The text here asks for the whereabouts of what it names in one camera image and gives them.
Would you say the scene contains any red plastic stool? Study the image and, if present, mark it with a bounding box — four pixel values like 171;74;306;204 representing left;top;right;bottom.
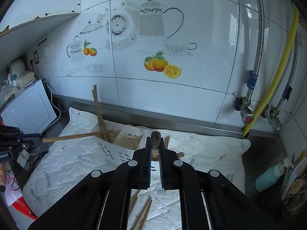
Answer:
12;196;37;220

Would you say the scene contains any cream plastic utensil holder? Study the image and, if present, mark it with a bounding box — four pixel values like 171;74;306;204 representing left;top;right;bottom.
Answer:
90;121;171;179

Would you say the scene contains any yellow gas hose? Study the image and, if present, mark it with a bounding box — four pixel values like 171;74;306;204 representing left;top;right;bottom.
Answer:
242;3;300;138

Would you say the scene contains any teal soap bottle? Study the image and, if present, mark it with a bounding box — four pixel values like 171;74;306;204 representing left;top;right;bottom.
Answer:
255;157;294;192

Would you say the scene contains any black utensil pot with spoons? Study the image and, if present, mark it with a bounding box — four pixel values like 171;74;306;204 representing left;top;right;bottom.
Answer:
281;150;306;215

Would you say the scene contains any red handle water valve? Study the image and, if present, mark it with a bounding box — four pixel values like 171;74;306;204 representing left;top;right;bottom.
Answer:
234;97;254;125

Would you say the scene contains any wall power socket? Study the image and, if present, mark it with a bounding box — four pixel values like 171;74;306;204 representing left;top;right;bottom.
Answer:
33;50;40;64

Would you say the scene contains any white microwave oven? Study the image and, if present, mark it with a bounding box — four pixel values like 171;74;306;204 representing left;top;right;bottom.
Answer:
1;80;56;134

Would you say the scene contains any braided steel water hose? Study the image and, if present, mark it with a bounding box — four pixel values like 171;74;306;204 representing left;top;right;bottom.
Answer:
244;0;266;106

